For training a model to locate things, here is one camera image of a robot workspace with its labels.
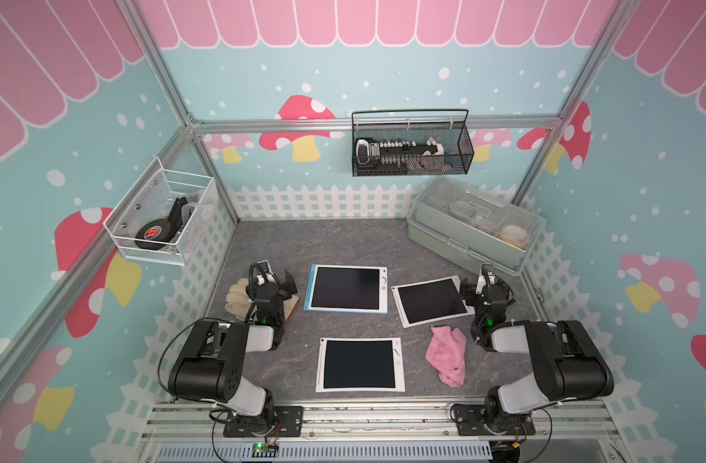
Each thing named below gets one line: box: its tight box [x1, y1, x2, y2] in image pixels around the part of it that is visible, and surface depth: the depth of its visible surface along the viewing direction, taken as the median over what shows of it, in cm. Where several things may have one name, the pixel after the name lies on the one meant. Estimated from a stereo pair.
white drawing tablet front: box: [315, 336, 406, 393], surface depth 85 cm
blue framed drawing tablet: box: [302, 264, 389, 315], surface depth 101 cm
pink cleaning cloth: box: [425, 326, 467, 388], surface depth 85 cm
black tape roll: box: [135, 218, 172, 250], surface depth 70 cm
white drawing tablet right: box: [390, 274, 476, 329], surface depth 104 cm
